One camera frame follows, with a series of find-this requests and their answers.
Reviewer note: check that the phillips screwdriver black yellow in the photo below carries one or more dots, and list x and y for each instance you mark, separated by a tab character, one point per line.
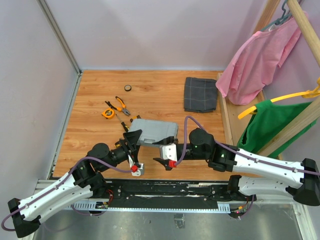
125	127

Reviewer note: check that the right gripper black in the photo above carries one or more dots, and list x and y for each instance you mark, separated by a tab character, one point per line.
167	140

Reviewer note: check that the dark grey checked cloth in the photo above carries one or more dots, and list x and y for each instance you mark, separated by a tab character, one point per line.
200	95

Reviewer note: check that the orange black pliers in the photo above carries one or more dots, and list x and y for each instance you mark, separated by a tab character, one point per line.
122	109

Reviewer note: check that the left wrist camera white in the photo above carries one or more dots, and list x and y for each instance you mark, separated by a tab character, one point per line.
138	170

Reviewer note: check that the grey plastic tool case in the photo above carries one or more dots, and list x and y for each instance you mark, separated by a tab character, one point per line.
153	131

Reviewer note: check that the yellow clothes hanger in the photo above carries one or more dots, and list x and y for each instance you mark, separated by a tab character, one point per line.
304	94

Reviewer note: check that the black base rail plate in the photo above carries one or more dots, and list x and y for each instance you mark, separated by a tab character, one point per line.
169	194

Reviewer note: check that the hex key set orange holder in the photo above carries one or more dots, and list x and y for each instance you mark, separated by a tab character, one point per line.
135	117

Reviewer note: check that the pink shirt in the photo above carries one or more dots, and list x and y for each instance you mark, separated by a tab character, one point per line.
254	64

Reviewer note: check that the flathead screwdriver black yellow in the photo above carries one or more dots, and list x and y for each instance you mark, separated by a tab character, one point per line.
117	145

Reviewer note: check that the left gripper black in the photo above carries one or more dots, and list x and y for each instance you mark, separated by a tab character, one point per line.
132	138

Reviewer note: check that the green shirt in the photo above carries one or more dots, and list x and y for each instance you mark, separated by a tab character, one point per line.
269	119

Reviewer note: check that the wooden clothes rack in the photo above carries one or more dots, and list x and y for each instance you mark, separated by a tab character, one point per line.
229	112

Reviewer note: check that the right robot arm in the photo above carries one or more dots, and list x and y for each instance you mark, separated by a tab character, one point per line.
252	174

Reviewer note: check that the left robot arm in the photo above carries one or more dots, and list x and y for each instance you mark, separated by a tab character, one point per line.
82	181

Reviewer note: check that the yellow tape measure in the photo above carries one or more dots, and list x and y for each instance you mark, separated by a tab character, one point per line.
109	113

